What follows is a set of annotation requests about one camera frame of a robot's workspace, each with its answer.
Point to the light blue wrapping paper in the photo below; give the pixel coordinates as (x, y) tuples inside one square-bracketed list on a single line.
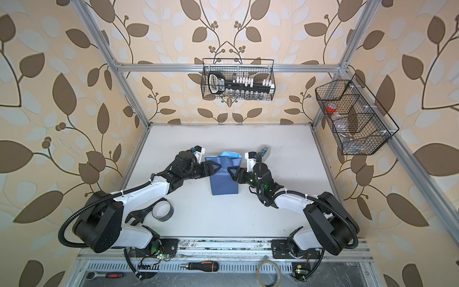
[(221, 182)]

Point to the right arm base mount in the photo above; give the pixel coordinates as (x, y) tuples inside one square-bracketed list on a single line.
[(283, 249)]

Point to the black socket set rail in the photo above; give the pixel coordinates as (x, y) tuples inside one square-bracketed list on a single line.
[(235, 85)]

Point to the right wire basket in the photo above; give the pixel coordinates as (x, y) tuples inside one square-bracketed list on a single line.
[(361, 125)]

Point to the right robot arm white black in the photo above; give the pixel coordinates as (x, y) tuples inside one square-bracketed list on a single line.
[(331, 227)]

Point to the grey duct tape roll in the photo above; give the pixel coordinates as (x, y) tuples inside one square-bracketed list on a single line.
[(162, 211)]

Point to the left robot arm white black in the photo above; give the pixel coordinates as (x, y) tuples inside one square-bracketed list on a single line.
[(114, 220)]

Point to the red handled ratchet wrench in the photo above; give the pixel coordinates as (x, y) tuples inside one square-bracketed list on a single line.
[(111, 275)]

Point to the black orange screwdriver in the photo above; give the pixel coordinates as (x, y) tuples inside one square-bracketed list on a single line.
[(206, 266)]

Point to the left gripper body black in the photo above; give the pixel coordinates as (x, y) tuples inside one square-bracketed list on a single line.
[(195, 171)]

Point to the back wire basket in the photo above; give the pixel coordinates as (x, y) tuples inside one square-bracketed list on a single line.
[(257, 68)]

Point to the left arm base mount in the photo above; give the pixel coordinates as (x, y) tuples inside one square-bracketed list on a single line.
[(163, 246)]

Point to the wire basket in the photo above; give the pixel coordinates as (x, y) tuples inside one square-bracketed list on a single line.
[(361, 125), (257, 68)]

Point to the grey tape dispenser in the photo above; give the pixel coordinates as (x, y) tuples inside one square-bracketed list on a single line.
[(265, 151)]

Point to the clear tape roll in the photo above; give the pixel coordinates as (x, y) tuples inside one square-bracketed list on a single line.
[(268, 274)]

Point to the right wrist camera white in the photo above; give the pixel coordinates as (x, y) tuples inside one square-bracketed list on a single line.
[(251, 159)]

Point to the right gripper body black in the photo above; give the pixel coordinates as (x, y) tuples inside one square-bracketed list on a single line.
[(250, 180)]

